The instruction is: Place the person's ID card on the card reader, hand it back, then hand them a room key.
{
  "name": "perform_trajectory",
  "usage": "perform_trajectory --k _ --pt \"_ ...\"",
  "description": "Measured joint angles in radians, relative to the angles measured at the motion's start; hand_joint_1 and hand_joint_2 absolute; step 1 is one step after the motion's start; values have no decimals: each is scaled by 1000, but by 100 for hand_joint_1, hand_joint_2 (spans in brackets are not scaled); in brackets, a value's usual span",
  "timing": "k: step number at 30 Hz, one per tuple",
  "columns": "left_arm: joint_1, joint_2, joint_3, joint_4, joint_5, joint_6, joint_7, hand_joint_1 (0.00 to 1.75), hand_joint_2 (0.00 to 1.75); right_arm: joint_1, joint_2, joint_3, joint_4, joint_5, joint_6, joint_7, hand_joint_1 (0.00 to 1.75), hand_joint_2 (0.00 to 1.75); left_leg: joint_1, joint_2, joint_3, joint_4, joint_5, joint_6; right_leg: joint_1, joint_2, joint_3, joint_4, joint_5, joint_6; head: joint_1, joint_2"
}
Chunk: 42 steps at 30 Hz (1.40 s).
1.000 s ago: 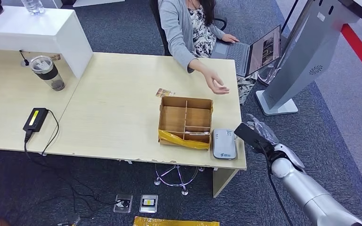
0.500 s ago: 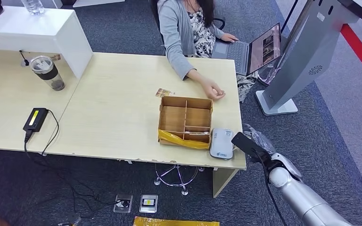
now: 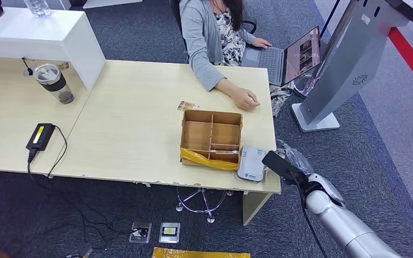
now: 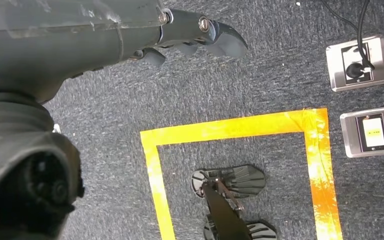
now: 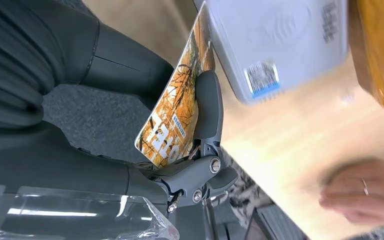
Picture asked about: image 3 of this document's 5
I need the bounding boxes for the person's left hand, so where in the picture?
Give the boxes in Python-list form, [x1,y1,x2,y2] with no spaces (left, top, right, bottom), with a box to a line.
[251,37,274,49]

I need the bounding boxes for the yellow plastic tape strip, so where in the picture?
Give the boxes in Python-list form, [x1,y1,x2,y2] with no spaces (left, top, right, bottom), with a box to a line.
[180,147,241,172]

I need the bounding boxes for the white raised shelf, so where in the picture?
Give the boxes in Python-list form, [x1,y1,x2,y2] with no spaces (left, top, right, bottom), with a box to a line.
[0,6,107,91]

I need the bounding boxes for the black adapter cable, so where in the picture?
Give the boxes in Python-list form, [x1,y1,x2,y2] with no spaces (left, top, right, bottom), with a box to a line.
[26,124,149,243]

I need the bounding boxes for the chrome stool base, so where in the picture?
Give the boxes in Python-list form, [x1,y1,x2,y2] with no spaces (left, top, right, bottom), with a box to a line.
[175,187,234,225]

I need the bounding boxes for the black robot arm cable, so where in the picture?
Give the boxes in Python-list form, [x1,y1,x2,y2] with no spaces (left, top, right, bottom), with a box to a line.
[288,170,330,258]

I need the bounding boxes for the person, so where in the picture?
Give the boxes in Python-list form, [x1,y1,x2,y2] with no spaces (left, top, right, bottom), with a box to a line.
[179,0,295,119]

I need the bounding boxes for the floor socket with yellow label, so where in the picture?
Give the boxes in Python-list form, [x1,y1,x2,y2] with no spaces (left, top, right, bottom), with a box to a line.
[158,221,181,245]

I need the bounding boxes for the white card reader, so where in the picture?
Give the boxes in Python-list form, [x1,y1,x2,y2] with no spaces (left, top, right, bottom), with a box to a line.
[237,145,267,183]

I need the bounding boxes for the chrome chair base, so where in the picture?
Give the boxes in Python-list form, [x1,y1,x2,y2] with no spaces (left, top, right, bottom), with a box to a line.
[293,73,318,99]

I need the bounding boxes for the brown picture card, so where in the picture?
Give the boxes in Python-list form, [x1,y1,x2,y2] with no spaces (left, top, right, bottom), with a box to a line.
[176,101,201,112]

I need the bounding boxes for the yellow plastic bag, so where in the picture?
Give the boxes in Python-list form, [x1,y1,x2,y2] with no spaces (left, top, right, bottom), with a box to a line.
[151,246,252,258]

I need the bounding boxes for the clear tumbler with lid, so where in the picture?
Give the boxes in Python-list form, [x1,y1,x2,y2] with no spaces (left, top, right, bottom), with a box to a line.
[33,63,75,105]

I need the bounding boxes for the grey kiosk stand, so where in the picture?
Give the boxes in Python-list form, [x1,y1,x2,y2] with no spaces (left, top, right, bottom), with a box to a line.
[290,0,413,133]

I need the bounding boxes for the grey open laptop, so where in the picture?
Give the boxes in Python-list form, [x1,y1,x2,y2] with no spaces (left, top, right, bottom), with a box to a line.
[240,25,322,88]

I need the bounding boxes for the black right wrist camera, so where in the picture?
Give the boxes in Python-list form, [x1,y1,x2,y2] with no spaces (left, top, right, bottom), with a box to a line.
[261,150,309,187]

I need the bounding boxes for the person's right hand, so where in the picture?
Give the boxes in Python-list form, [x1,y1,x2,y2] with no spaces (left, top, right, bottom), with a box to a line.
[230,87,262,111]

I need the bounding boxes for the white furniture base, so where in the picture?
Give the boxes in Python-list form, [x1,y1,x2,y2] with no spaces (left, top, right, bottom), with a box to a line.
[82,0,144,10]

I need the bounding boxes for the small black desk plug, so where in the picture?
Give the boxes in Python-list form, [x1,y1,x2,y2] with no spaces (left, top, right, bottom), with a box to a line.
[22,56,35,77]

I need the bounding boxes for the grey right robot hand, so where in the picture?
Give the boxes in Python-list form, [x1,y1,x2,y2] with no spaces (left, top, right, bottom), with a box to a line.
[276,139,315,176]

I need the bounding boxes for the clear water bottle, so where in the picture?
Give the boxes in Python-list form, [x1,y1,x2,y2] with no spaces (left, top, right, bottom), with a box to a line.
[23,0,53,18]

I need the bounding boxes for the wooden divided box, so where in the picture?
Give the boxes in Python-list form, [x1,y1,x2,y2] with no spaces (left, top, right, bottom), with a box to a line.
[180,109,244,172]

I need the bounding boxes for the black power adapter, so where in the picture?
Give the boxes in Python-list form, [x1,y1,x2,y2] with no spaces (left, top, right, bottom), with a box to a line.
[25,123,56,152]

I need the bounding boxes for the floor socket with plug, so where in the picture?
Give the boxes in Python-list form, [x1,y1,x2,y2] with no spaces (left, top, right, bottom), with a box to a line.
[129,221,153,245]

